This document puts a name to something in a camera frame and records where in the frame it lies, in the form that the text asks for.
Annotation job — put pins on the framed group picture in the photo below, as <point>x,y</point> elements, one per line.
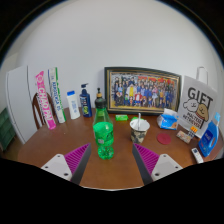
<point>143,90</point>

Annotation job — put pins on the green plastic drink bottle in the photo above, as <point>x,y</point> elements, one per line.
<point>103,133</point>

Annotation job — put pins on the blue refill pouch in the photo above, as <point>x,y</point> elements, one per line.
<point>208,140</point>

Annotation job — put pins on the camouflage print paper cup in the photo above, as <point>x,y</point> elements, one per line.
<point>139,135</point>

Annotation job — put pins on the dark blue pump bottle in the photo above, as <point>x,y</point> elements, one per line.
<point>86,103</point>

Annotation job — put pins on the white printed gift bag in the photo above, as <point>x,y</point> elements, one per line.
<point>196,103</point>

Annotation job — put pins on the green crate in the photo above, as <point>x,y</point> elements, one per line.
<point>6,128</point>

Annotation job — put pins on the white cabinet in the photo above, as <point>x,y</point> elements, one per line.
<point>20,103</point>

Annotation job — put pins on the dark pump bottle yellow label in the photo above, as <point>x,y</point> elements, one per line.
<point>99,93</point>

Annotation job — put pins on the flat round red coaster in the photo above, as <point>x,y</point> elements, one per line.
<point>163,138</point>

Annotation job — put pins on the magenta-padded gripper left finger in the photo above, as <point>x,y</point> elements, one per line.
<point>56,165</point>

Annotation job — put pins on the white stirrer stick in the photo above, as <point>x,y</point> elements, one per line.
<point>139,117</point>

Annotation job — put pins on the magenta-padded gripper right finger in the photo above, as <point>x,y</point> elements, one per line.
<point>165,165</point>

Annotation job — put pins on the white remote control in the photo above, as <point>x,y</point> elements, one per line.
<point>197,155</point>

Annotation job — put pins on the small beige box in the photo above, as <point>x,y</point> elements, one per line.
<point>183,136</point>

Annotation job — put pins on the pink printed tube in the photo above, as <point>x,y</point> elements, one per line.
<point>45,100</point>

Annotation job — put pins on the white bottle with blue cap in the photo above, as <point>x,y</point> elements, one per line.
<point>73,106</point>

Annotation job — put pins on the green white printed tube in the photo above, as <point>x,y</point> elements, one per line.
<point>56,96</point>

